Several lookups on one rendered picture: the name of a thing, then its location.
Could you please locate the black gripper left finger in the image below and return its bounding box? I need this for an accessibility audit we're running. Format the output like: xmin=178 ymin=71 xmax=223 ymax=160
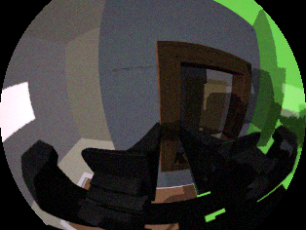
xmin=80 ymin=123 xmax=161 ymax=201

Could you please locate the grey flat panel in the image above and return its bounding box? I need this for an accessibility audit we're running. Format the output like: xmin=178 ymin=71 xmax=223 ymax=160
xmin=98 ymin=0 xmax=260 ymax=151

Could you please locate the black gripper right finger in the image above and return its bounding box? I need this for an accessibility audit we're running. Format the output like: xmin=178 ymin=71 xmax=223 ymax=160
xmin=179 ymin=122 xmax=260 ymax=195

